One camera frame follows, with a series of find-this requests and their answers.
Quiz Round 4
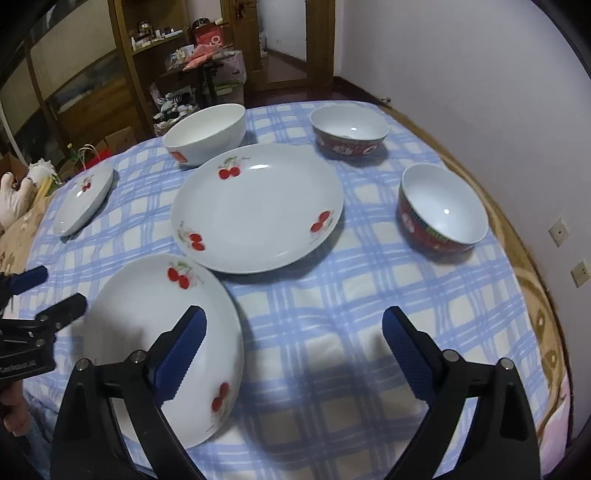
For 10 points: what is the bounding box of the large white bowl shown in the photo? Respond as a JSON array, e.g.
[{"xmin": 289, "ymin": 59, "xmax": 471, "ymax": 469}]
[
  {"xmin": 163, "ymin": 103, "xmax": 247, "ymax": 168},
  {"xmin": 171, "ymin": 144, "xmax": 345, "ymax": 274}
]

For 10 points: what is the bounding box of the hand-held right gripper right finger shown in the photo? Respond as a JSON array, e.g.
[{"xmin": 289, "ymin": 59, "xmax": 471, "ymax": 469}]
[{"xmin": 381, "ymin": 305, "xmax": 541, "ymax": 480}]

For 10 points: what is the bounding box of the person's left hand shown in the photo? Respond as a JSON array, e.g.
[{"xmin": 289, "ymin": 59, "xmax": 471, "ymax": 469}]
[{"xmin": 0, "ymin": 381, "xmax": 31, "ymax": 435}]

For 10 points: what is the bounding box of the red box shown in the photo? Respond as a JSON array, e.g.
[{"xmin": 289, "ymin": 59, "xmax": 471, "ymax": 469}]
[{"xmin": 193, "ymin": 25, "xmax": 225, "ymax": 47}]

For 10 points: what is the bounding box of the red patterned bowl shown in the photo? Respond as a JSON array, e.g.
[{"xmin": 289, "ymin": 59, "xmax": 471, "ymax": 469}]
[
  {"xmin": 309, "ymin": 105, "xmax": 389, "ymax": 160},
  {"xmin": 398, "ymin": 163, "xmax": 488, "ymax": 254}
]

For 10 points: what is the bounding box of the medium cherry print plate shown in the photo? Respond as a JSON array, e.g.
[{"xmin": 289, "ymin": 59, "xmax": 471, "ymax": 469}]
[{"xmin": 83, "ymin": 253, "xmax": 245, "ymax": 450}]

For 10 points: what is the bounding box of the woven basket with socks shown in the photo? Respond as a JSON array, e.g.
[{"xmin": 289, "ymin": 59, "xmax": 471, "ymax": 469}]
[{"xmin": 152, "ymin": 92, "xmax": 195, "ymax": 136}]

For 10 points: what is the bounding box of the wooden door frame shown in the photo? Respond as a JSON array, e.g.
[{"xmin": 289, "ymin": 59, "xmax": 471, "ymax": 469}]
[{"xmin": 247, "ymin": 0, "xmax": 335, "ymax": 93}]

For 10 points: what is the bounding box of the white plush toy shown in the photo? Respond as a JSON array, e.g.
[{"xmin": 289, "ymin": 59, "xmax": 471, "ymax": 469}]
[{"xmin": 0, "ymin": 159, "xmax": 58, "ymax": 232}]

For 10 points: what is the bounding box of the wooden display cabinet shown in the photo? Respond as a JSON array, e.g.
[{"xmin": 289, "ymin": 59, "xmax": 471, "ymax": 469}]
[{"xmin": 0, "ymin": 0, "xmax": 259, "ymax": 153}]

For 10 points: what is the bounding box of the small cherry print plate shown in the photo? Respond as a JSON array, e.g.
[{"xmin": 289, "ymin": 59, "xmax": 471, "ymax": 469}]
[{"xmin": 52, "ymin": 162, "xmax": 115, "ymax": 237}]

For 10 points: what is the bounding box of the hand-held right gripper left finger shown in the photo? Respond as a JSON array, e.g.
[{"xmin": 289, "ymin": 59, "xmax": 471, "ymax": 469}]
[{"xmin": 51, "ymin": 305, "xmax": 208, "ymax": 480}]

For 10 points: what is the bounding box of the red paper bag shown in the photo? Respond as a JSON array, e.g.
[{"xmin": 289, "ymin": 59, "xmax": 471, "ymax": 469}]
[{"xmin": 76, "ymin": 144, "xmax": 112, "ymax": 168}]

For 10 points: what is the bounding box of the blue plaid cloth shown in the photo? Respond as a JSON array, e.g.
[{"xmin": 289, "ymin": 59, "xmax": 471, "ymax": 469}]
[{"xmin": 18, "ymin": 99, "xmax": 550, "ymax": 480}]

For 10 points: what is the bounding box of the wall socket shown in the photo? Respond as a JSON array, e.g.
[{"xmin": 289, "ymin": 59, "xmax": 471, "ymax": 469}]
[
  {"xmin": 549, "ymin": 217, "xmax": 569, "ymax": 248},
  {"xmin": 570, "ymin": 258, "xmax": 591, "ymax": 289}
]

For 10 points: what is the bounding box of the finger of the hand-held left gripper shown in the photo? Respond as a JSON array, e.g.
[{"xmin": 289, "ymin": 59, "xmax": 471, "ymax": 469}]
[
  {"xmin": 32, "ymin": 293, "xmax": 88, "ymax": 333},
  {"xmin": 0, "ymin": 265, "xmax": 49, "ymax": 305}
]

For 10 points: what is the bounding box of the black folding table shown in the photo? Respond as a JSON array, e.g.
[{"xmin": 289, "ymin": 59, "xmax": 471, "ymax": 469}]
[{"xmin": 159, "ymin": 58, "xmax": 234, "ymax": 109}]

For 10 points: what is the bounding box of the cardboard box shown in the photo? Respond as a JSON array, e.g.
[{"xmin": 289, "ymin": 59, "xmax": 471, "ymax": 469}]
[
  {"xmin": 104, "ymin": 127, "xmax": 138, "ymax": 153},
  {"xmin": 0, "ymin": 151, "xmax": 28, "ymax": 185}
]

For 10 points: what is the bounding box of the plastic storage box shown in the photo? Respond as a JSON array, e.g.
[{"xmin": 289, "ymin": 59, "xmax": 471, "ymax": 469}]
[{"xmin": 203, "ymin": 50, "xmax": 245, "ymax": 108}]

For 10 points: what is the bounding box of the brown floral blanket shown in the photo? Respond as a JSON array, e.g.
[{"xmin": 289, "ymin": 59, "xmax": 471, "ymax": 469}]
[{"xmin": 0, "ymin": 99, "xmax": 573, "ymax": 480}]

